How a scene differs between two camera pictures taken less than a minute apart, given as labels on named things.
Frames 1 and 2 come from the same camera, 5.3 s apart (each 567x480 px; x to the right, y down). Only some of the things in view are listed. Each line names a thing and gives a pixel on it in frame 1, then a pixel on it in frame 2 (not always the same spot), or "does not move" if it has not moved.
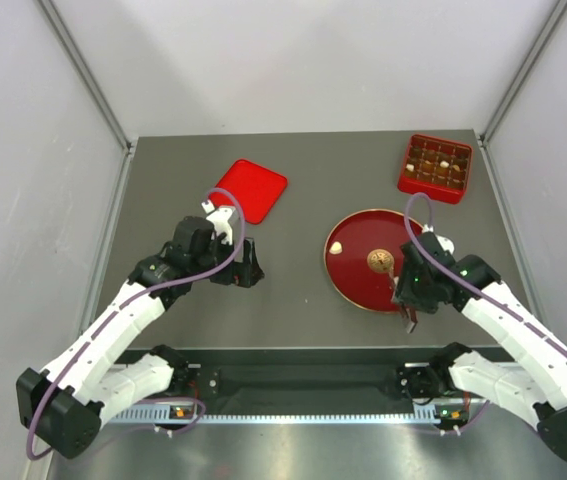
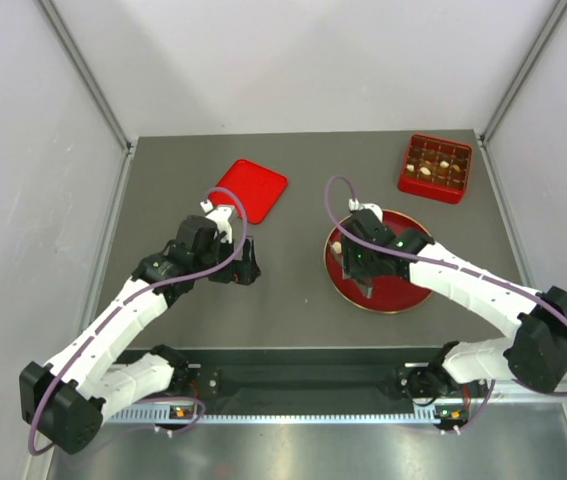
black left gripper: x=246 y=273 does not move
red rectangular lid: x=256 y=187 does not move
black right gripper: x=406 y=295 → x=353 y=268
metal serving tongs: x=408 y=314 → x=366 y=284
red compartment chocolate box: x=437 y=167 does not move
